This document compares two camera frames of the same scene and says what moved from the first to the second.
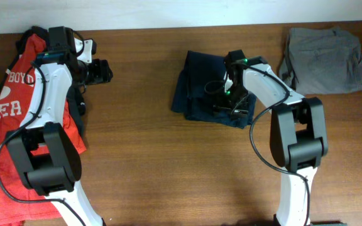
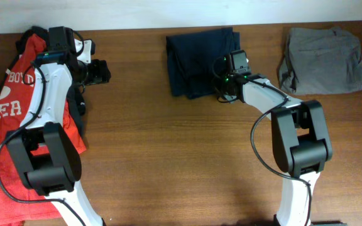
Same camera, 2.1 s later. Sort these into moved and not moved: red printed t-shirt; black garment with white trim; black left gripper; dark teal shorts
Moved: dark teal shorts
Not moved: black left gripper; black garment with white trim; red printed t-shirt
